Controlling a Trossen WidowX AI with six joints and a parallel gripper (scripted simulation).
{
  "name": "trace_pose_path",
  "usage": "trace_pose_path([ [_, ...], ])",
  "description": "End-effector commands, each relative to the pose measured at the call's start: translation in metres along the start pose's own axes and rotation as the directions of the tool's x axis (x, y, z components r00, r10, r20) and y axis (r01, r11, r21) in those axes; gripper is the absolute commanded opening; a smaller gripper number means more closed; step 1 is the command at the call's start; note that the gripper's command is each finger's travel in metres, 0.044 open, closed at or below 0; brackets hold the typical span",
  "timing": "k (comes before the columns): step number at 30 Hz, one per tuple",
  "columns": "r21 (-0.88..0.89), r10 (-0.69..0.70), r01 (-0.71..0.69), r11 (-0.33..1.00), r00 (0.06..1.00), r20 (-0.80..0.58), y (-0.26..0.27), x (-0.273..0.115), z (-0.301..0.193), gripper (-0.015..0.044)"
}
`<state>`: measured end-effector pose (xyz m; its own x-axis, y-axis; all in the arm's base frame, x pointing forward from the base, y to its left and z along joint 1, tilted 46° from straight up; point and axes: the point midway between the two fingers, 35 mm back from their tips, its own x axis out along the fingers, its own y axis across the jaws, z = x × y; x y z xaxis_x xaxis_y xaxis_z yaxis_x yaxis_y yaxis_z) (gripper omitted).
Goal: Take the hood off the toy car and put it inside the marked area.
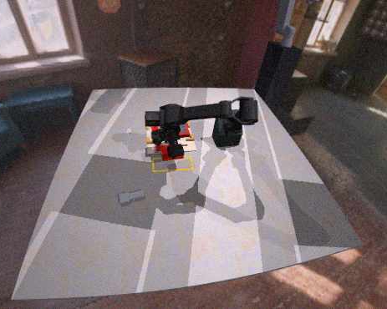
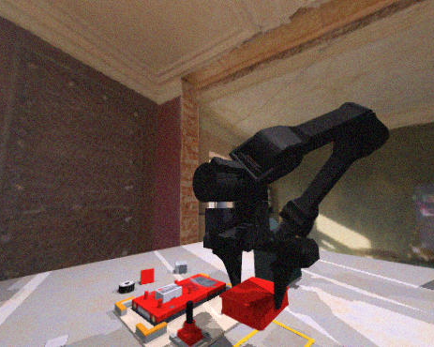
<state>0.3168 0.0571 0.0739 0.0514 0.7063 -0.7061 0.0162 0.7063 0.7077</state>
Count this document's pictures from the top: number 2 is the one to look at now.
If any red square block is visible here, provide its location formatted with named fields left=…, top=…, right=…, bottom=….
left=141, top=268, right=155, bottom=284

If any yellow rectangular frame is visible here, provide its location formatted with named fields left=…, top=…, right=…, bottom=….
left=232, top=320, right=315, bottom=347

